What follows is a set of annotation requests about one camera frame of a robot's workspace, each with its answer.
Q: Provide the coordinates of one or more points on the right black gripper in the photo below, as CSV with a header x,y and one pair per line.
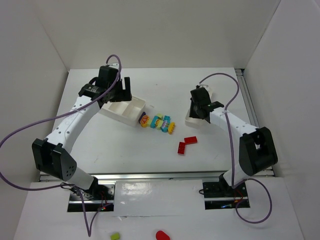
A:
x,y
194,113

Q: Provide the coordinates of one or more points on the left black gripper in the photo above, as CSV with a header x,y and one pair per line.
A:
x,y
121,93

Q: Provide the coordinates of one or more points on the teal flower lego brick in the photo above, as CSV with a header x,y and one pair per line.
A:
x,y
166,123

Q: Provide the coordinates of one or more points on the red lego brick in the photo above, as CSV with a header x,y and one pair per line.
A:
x,y
190,140
181,148

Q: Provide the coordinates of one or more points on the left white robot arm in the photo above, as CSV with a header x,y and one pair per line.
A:
x,y
52,155

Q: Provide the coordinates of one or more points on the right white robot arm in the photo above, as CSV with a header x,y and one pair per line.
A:
x,y
236,128

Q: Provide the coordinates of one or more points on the left white divided container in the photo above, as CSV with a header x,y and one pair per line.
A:
x,y
126,112

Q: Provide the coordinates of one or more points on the white divided container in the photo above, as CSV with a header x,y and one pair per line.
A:
x,y
196,122
126,112

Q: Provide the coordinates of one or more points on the right white divided container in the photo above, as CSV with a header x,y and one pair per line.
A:
x,y
196,122

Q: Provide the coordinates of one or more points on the purple lego piece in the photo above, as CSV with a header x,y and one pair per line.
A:
x,y
142,116

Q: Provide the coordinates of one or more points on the orange sun round lego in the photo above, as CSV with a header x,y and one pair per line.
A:
x,y
147,123

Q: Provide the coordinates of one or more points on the teal and green lego stack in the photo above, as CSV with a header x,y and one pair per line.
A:
x,y
155,121

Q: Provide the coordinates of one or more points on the red round piece foreground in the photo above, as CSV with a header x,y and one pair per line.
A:
x,y
161,235

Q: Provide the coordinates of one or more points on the green lego on foreground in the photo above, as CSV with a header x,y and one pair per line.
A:
x,y
115,236

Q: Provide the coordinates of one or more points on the aluminium rail right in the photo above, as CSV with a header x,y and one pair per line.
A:
x,y
252,110

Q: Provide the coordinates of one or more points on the aluminium rail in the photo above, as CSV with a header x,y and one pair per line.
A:
x,y
252,110
157,176

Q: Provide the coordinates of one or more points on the aluminium rail front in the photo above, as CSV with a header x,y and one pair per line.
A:
x,y
157,176

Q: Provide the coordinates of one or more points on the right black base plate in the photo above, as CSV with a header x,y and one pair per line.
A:
x,y
217,199

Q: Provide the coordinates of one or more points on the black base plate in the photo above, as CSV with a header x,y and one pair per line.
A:
x,y
104,200
217,199

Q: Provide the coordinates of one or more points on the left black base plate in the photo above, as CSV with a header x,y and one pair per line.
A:
x,y
104,200

